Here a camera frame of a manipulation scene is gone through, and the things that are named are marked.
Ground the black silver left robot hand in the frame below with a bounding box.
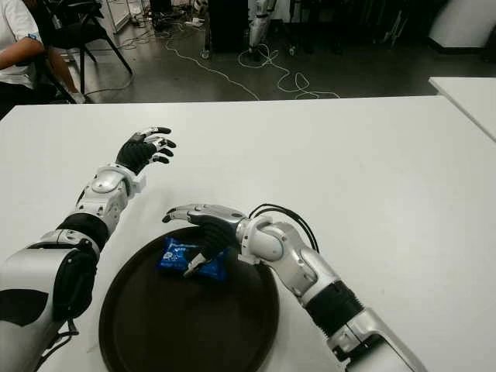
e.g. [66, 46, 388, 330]
[115, 126, 177, 175]

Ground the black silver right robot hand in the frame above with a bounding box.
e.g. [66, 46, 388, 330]
[161, 203, 249, 279]

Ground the blue Oreo packet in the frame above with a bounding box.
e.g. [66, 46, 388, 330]
[155, 236, 233, 283]

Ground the dark brown round tray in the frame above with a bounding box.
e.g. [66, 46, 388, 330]
[98, 226, 281, 372]

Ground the black folding chair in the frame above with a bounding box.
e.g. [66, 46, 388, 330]
[29, 0, 133, 104]

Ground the white cabinet panel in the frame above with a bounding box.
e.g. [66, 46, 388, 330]
[108, 0, 133, 34]

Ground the black cabinet on casters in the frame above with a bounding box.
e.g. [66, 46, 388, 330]
[200, 0, 251, 60]

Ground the seated person in white shirt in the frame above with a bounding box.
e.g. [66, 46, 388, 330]
[0, 0, 87, 117]

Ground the silver robot leg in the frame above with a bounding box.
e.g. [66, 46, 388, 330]
[247, 0, 277, 59]

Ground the black stand with caster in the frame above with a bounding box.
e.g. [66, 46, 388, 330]
[277, 0, 342, 55]

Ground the folded metal stand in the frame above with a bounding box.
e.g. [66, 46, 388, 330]
[381, 7, 404, 44]

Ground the white side table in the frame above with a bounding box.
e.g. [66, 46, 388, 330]
[428, 76, 496, 143]

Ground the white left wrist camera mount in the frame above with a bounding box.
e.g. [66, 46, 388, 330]
[129, 174, 147, 197]

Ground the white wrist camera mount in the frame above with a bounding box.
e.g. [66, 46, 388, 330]
[236, 251, 263, 267]
[129, 174, 147, 197]

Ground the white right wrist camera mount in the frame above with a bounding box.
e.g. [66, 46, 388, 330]
[236, 251, 263, 267]

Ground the grey floor cable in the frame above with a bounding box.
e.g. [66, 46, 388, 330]
[82, 72, 133, 97]

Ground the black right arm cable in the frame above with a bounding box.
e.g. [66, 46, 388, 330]
[247, 203, 321, 253]

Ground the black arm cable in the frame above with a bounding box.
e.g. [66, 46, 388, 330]
[36, 315, 81, 361]
[247, 203, 321, 253]

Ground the long white floor cable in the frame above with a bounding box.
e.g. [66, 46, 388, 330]
[165, 30, 260, 102]

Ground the looped white floor cable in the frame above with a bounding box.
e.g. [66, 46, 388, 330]
[237, 42, 342, 101]

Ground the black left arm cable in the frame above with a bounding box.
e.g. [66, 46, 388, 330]
[36, 315, 81, 361]

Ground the white curved pedestal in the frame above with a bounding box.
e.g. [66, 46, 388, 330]
[428, 0, 496, 50]

